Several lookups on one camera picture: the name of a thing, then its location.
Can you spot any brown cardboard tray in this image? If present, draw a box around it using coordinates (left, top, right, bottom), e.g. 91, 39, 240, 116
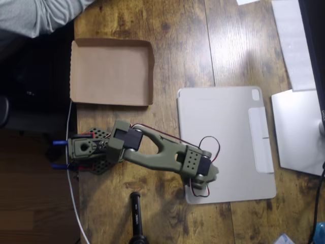
69, 38, 156, 107

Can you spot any beige tablet case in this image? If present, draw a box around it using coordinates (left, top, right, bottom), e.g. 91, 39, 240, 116
176, 86, 277, 205

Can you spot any silver monitor stand base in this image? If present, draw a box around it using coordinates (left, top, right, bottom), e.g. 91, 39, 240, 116
270, 89, 325, 177

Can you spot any light blue packet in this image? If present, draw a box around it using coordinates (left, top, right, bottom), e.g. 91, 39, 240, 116
274, 233, 297, 244

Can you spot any blue round object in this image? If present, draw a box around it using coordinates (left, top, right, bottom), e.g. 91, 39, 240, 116
313, 221, 325, 242

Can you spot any white foam strip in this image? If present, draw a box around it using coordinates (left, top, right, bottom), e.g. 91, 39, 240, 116
271, 0, 317, 92

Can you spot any black computer monitor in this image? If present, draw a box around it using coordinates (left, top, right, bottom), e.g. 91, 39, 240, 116
298, 0, 325, 128

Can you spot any black chair armrest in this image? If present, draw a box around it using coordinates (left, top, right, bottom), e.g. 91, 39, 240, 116
0, 95, 10, 128

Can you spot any grey shirt of person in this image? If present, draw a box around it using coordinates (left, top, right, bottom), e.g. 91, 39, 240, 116
0, 0, 96, 39

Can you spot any red and black servo wire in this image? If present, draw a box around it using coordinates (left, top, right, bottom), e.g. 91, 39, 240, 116
132, 124, 221, 198

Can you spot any black camera stand pole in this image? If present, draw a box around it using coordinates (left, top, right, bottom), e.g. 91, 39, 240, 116
128, 192, 150, 244

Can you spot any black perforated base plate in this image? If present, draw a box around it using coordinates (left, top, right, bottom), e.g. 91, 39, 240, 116
76, 126, 118, 176

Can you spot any black cable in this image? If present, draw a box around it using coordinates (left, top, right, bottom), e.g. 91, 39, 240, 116
306, 162, 325, 244

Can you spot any white cable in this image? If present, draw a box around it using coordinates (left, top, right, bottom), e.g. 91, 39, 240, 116
65, 100, 90, 244

